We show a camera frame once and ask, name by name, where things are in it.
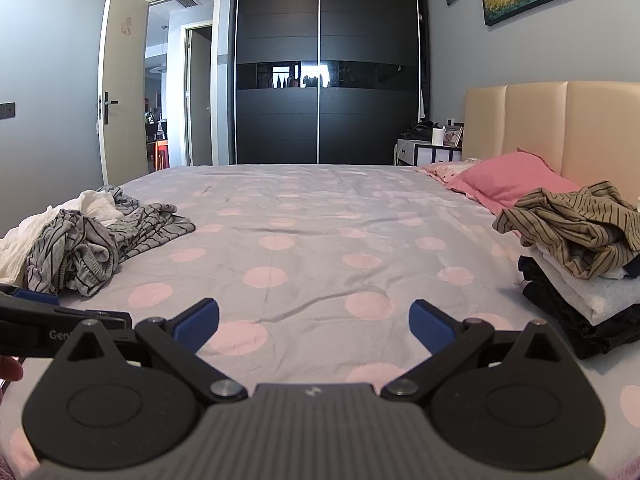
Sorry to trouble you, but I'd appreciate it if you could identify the black sliding wardrobe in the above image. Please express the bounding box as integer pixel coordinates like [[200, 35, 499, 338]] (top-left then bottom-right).
[[231, 0, 432, 166]]

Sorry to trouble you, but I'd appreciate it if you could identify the dark bag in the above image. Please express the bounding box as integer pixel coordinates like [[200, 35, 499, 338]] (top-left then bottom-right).
[[401, 120, 440, 142]]

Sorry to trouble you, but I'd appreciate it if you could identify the pink dotted pillow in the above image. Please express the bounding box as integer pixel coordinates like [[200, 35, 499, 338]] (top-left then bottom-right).
[[417, 157, 483, 183]]

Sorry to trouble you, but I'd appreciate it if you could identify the white nightstand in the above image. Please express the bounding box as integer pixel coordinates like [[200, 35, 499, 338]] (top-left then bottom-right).
[[394, 138, 463, 167]]

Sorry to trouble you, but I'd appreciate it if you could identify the beige padded headboard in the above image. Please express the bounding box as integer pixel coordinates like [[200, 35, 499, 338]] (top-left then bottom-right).
[[462, 80, 640, 221]]

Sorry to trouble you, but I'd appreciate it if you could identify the person's left hand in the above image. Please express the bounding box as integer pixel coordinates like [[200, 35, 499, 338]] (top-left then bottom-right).
[[0, 355, 25, 383]]

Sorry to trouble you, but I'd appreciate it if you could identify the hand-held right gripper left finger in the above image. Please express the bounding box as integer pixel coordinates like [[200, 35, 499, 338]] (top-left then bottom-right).
[[52, 298, 249, 404]]

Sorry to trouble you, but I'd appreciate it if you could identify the grey pink-dotted bed sheet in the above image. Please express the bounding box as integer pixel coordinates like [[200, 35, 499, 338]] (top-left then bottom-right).
[[0, 162, 640, 480]]

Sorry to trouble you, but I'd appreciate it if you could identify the white folded garment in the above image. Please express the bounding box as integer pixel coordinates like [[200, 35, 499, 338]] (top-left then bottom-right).
[[530, 247, 640, 326]]

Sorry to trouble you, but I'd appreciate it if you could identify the olive striped shirt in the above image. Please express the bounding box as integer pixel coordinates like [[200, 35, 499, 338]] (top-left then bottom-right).
[[492, 181, 640, 282]]

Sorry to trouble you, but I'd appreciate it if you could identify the light grey striped garment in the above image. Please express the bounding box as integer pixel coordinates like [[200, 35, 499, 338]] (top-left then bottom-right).
[[25, 208, 123, 297]]

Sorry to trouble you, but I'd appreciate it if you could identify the cream room door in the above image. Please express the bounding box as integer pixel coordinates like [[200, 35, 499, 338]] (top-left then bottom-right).
[[96, 0, 151, 186]]

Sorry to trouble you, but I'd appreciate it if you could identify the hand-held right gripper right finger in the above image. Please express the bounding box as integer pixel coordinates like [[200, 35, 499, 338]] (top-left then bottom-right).
[[381, 299, 573, 403]]

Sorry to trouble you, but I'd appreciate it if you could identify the white hallway door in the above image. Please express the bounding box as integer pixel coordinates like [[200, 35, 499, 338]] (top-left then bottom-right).
[[184, 22, 215, 167]]

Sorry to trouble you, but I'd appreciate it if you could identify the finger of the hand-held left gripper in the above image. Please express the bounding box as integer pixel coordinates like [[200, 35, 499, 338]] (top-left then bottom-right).
[[0, 284, 61, 311]]

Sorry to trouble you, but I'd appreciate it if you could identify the black folded garment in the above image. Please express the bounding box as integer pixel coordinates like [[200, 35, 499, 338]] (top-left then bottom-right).
[[516, 255, 640, 361]]

